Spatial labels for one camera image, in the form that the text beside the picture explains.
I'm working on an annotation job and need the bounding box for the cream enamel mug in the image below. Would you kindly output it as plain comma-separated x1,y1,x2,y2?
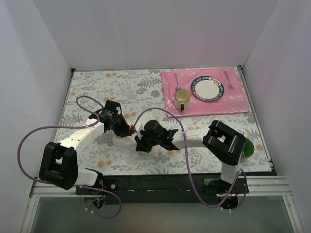
174,89,191,111

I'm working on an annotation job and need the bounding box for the silver fork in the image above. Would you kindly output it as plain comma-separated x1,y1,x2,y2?
224,71,233,89

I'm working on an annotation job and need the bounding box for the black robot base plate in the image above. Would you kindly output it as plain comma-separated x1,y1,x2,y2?
75,173,250,204

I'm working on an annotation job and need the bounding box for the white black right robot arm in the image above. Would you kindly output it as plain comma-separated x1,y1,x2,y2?
135,120,246,193

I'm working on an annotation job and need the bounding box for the floral patterned table mat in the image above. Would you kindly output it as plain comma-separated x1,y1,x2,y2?
55,69,272,175

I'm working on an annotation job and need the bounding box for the aluminium frame rail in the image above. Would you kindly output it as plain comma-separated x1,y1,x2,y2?
30,175,292,197

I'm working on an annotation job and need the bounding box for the white cloth napkin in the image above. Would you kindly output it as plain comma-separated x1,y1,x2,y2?
112,113,161,157

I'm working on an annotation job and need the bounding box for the green inside floral mug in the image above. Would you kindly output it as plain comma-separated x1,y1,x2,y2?
241,138,255,159

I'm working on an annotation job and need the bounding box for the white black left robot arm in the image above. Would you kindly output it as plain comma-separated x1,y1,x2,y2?
39,100,133,194

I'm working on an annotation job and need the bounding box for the white plate blue rim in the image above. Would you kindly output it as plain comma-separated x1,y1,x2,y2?
190,76,225,102

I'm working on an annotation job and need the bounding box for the silver spoon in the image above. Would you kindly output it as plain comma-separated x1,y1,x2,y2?
174,72,181,91

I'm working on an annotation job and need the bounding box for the pink placemat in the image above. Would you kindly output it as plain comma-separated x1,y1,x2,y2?
161,67,249,117

